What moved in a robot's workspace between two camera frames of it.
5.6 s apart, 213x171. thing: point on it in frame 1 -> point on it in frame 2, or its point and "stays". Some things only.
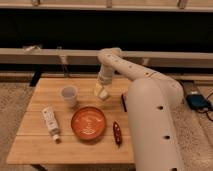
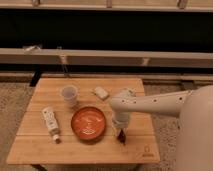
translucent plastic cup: [69, 93] stays
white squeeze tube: [52, 124] stays
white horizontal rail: [90, 58] stays
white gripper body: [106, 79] -> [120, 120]
